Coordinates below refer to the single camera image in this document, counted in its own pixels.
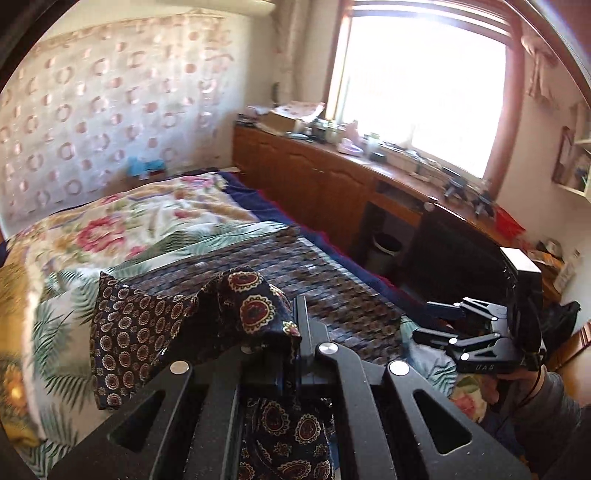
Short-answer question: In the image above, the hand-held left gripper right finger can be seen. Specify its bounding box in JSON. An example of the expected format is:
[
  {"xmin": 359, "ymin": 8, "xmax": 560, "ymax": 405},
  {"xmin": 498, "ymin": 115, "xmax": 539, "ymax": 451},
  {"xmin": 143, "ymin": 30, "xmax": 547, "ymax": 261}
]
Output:
[{"xmin": 295, "ymin": 295, "xmax": 536, "ymax": 480}]

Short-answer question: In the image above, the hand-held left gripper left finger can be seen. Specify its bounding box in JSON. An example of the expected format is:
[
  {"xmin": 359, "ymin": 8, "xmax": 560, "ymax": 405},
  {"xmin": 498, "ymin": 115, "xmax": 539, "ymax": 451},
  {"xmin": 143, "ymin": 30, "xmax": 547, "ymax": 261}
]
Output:
[{"xmin": 48, "ymin": 344, "xmax": 296, "ymax": 480}]

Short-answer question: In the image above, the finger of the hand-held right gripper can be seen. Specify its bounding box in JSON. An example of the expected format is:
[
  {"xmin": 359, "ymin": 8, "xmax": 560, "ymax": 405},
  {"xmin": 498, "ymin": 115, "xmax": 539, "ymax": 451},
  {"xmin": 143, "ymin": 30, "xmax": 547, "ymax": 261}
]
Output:
[
  {"xmin": 412, "ymin": 326, "xmax": 502, "ymax": 360},
  {"xmin": 426, "ymin": 298, "xmax": 509, "ymax": 327}
]

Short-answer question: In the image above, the navy patterned shirt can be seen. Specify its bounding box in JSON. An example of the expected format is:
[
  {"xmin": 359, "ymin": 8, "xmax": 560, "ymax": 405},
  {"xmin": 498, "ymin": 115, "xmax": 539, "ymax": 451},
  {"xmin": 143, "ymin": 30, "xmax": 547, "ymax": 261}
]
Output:
[{"xmin": 90, "ymin": 267, "xmax": 334, "ymax": 480}]

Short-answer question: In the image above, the person's right forearm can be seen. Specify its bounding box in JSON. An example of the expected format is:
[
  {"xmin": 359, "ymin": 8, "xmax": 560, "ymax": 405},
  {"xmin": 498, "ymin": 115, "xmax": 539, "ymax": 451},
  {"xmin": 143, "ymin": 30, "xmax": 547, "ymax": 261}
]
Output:
[{"xmin": 480, "ymin": 369, "xmax": 588, "ymax": 464}]

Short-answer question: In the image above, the person's right hand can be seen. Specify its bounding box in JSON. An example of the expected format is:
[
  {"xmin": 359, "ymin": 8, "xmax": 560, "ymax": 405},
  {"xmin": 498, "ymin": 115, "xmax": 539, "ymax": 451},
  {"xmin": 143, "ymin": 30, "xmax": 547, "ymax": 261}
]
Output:
[{"xmin": 494, "ymin": 369, "xmax": 543, "ymax": 393}]

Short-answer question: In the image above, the black bag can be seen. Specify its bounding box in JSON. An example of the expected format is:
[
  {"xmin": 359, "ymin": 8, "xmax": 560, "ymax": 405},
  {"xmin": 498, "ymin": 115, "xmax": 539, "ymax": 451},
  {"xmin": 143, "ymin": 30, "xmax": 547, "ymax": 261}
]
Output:
[{"xmin": 539, "ymin": 300, "xmax": 583, "ymax": 357}]

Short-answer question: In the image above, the woven brown bed mat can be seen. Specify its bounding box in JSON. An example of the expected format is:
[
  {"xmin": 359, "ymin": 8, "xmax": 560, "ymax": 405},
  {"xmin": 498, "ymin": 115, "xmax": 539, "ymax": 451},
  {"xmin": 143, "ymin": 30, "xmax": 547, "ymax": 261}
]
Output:
[{"xmin": 124, "ymin": 225, "xmax": 408, "ymax": 366}]

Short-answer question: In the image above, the red cloth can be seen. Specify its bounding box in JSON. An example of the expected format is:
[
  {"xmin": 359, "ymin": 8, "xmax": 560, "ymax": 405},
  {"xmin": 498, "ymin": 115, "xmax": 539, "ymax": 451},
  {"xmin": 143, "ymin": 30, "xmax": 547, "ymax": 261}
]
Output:
[{"xmin": 493, "ymin": 205, "xmax": 528, "ymax": 237}]

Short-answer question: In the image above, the black waste bin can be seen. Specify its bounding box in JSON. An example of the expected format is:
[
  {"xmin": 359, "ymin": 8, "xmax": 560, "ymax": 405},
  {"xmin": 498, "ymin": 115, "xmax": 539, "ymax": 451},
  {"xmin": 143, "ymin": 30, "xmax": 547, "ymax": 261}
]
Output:
[{"xmin": 368, "ymin": 232, "xmax": 403, "ymax": 274}]

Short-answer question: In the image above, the small black tripod stand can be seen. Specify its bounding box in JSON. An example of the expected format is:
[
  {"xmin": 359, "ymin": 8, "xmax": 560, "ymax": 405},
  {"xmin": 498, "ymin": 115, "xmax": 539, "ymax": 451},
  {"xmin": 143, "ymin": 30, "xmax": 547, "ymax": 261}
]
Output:
[
  {"xmin": 471, "ymin": 191, "xmax": 498, "ymax": 219},
  {"xmin": 442, "ymin": 176, "xmax": 468, "ymax": 200}
]

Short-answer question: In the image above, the wooden side cabinet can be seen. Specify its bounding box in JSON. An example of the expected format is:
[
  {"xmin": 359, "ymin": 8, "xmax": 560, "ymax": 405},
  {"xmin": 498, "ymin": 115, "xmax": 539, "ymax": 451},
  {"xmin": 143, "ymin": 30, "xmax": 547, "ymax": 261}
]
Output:
[{"xmin": 232, "ymin": 124, "xmax": 565, "ymax": 297}]

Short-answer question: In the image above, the white pink bottle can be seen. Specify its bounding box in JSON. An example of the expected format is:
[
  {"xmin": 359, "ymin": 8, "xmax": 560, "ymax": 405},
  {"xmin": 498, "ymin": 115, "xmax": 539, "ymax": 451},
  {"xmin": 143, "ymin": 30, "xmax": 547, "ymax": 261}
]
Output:
[{"xmin": 338, "ymin": 120, "xmax": 366, "ymax": 156}]

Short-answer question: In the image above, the palm leaf bed sheet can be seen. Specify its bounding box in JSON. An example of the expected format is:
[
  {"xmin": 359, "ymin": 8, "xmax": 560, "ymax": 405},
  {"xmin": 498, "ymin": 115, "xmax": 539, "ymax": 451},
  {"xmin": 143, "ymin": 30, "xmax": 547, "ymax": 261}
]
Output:
[{"xmin": 18, "ymin": 220, "xmax": 302, "ymax": 468}]

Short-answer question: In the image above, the wooden framed window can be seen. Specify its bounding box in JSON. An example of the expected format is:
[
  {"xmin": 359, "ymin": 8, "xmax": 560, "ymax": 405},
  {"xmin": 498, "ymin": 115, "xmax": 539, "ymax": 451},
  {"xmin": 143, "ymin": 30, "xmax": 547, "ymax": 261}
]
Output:
[{"xmin": 323, "ymin": 0, "xmax": 528, "ymax": 186}]

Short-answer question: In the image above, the cardboard box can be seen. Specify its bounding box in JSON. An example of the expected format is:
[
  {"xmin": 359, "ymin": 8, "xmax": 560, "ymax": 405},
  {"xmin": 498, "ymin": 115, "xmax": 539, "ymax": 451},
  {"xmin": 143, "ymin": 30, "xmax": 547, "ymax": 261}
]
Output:
[{"xmin": 267, "ymin": 102, "xmax": 325, "ymax": 136}]

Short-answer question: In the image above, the blue toy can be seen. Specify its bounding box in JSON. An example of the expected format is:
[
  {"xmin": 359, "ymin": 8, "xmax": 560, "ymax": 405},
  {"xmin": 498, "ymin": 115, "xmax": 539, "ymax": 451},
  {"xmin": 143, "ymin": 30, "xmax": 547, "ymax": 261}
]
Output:
[{"xmin": 126, "ymin": 156, "xmax": 165, "ymax": 180}]

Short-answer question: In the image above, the golden patterned pillow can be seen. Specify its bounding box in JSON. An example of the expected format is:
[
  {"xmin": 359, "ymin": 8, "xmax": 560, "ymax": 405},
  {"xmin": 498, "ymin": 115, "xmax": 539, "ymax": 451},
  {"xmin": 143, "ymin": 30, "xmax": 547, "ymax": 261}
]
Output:
[{"xmin": 0, "ymin": 257, "xmax": 48, "ymax": 449}]

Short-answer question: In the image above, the white tied window curtain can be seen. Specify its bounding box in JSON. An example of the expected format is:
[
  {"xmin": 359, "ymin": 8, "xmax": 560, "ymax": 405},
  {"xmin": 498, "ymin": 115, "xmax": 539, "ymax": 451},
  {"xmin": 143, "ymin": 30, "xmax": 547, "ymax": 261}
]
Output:
[{"xmin": 271, "ymin": 0, "xmax": 315, "ymax": 108}]

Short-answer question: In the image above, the sheer circle-patterned curtain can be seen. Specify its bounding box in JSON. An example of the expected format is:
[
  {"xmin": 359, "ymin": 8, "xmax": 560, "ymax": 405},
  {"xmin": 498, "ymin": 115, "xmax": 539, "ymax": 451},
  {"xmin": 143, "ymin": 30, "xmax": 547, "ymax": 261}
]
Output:
[{"xmin": 0, "ymin": 14, "xmax": 242, "ymax": 228}]

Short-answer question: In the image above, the black cable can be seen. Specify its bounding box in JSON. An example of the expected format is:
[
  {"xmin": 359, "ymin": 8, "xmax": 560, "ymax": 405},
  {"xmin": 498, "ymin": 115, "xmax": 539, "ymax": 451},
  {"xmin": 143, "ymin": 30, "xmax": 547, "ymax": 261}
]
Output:
[{"xmin": 505, "ymin": 353, "xmax": 549, "ymax": 417}]

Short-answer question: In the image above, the white wall shelf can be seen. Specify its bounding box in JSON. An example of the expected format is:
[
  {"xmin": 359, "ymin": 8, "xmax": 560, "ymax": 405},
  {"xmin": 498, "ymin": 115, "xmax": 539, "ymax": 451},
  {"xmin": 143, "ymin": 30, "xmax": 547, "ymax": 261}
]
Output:
[{"xmin": 551, "ymin": 102, "xmax": 591, "ymax": 200}]

